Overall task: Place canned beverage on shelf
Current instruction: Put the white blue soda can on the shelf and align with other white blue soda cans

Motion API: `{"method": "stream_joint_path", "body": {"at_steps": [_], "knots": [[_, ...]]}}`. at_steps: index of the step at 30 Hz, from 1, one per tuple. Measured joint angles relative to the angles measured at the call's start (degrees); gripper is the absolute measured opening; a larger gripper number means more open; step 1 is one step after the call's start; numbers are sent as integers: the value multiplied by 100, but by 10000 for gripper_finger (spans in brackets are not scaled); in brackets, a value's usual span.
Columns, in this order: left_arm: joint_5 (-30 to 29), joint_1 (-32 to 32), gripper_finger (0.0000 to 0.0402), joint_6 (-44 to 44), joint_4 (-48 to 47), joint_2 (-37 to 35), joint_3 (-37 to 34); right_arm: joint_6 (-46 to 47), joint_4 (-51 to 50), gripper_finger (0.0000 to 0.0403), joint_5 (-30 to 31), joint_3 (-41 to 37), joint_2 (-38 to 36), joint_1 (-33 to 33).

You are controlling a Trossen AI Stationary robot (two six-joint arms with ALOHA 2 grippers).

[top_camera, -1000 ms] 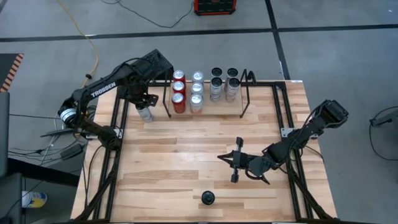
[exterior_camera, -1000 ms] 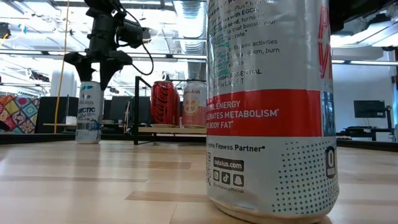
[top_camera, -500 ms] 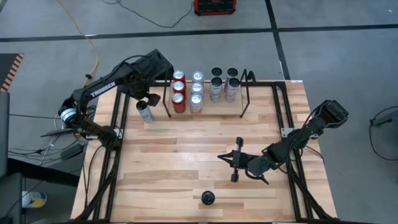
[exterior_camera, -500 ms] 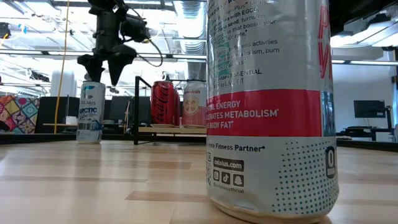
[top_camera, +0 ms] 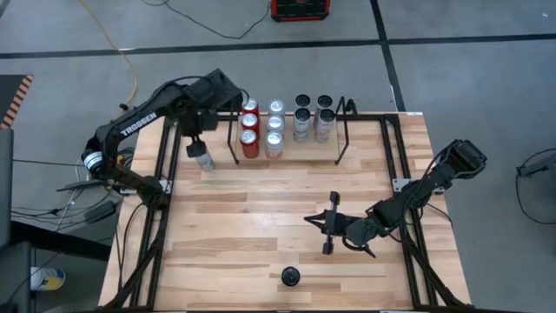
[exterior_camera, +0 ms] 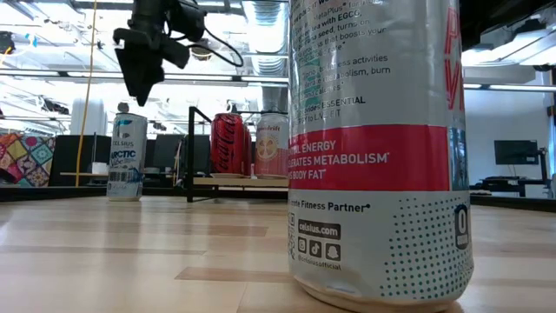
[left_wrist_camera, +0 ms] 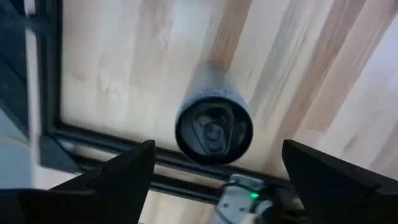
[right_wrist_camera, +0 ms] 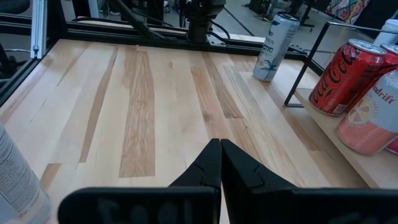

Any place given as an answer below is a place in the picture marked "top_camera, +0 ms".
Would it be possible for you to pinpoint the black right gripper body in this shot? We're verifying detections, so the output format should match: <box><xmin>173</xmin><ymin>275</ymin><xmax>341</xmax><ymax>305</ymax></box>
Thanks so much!
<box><xmin>322</xmin><ymin>190</ymin><xmax>358</xmax><ymax>256</ymax></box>

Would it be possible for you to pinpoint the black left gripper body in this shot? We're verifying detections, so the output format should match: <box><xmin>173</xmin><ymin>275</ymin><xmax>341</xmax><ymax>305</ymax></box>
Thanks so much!
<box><xmin>177</xmin><ymin>106</ymin><xmax>219</xmax><ymax>138</ymax></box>

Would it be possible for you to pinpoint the white blue Celsius slim can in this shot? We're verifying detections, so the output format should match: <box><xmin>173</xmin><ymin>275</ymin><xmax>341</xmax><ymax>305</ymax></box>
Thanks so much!
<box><xmin>186</xmin><ymin>141</ymin><xmax>217</xmax><ymax>174</ymax></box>

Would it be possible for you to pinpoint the dark red beverage can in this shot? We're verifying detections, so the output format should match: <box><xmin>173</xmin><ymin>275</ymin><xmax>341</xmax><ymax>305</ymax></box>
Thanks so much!
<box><xmin>239</xmin><ymin>129</ymin><xmax>261</xmax><ymax>160</ymax></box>

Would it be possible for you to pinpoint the red Coca-Cola can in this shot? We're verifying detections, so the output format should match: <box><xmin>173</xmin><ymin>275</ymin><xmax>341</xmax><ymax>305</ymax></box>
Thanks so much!
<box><xmin>241</xmin><ymin>98</ymin><xmax>261</xmax><ymax>117</ymax></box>
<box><xmin>240</xmin><ymin>112</ymin><xmax>261</xmax><ymax>131</ymax></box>

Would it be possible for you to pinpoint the white red Celsius slim can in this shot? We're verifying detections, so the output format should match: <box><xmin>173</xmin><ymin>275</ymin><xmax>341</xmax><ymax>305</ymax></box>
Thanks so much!
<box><xmin>280</xmin><ymin>266</ymin><xmax>301</xmax><ymax>288</ymax></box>

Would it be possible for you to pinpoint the white and coral beverage can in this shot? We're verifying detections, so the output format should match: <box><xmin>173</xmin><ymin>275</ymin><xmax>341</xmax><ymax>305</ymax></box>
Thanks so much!
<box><xmin>267</xmin><ymin>99</ymin><xmax>287</xmax><ymax>117</ymax></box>
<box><xmin>264</xmin><ymin>130</ymin><xmax>286</xmax><ymax>161</ymax></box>

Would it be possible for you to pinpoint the raspberry lime sparkling water can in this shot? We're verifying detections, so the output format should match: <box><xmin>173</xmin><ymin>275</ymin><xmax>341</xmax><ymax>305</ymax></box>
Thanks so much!
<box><xmin>265</xmin><ymin>115</ymin><xmax>287</xmax><ymax>134</ymax></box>

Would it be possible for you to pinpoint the black perforated wedge stand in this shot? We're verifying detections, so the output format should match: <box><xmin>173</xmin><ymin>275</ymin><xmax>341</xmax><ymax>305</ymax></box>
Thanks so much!
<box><xmin>203</xmin><ymin>68</ymin><xmax>244</xmax><ymax>115</ymax></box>

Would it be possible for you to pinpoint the black power brick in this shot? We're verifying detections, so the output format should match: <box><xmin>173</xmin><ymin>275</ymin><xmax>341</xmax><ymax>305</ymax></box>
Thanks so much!
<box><xmin>83</xmin><ymin>200</ymin><xmax>117</xmax><ymax>223</ymax></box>

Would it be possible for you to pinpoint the black flat power adapter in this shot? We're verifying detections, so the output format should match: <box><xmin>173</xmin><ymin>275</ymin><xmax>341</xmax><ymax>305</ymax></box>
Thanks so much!
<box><xmin>56</xmin><ymin>177</ymin><xmax>108</xmax><ymax>193</ymax></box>

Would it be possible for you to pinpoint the red black equipment case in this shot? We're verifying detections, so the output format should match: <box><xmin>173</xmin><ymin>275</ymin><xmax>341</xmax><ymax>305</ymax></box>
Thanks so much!
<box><xmin>269</xmin><ymin>0</ymin><xmax>333</xmax><ymax>23</ymax></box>

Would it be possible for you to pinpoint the hazard striped black mat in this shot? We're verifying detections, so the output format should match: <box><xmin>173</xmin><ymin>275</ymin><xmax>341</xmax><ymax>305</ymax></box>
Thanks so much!
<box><xmin>0</xmin><ymin>73</ymin><xmax>35</xmax><ymax>130</ymax></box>

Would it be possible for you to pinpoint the grey cabinet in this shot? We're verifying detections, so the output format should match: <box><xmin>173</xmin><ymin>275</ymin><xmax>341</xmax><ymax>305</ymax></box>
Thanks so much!
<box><xmin>0</xmin><ymin>241</ymin><xmax>35</xmax><ymax>313</ymax></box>
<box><xmin>0</xmin><ymin>128</ymin><xmax>15</xmax><ymax>251</ymax></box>

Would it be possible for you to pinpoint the white yellow canister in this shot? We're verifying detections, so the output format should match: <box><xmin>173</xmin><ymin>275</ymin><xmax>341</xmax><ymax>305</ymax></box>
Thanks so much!
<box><xmin>30</xmin><ymin>266</ymin><xmax>67</xmax><ymax>291</ymax></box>

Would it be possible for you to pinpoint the grey stand leg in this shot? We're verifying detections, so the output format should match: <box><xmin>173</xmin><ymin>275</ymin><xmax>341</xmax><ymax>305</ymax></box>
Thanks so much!
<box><xmin>515</xmin><ymin>150</ymin><xmax>556</xmax><ymax>180</ymax></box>

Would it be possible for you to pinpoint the black aluminium table frame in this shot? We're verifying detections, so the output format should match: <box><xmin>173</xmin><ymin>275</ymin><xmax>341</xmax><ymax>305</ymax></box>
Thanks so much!
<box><xmin>100</xmin><ymin>111</ymin><xmax>473</xmax><ymax>312</ymax></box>

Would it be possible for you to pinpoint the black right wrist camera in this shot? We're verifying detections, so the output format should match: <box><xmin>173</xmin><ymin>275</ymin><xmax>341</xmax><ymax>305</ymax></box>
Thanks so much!
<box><xmin>347</xmin><ymin>216</ymin><xmax>383</xmax><ymax>250</ymax></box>

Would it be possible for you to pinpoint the yellow extension cable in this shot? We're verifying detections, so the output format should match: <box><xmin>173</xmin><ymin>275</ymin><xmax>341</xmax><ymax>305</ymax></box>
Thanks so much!
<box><xmin>79</xmin><ymin>0</ymin><xmax>139</xmax><ymax>108</ymax></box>

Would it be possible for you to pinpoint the black floor cable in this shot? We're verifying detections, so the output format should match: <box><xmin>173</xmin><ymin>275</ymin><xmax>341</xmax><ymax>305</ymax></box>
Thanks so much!
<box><xmin>141</xmin><ymin>0</ymin><xmax>273</xmax><ymax>41</ymax></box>
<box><xmin>514</xmin><ymin>150</ymin><xmax>556</xmax><ymax>226</ymax></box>

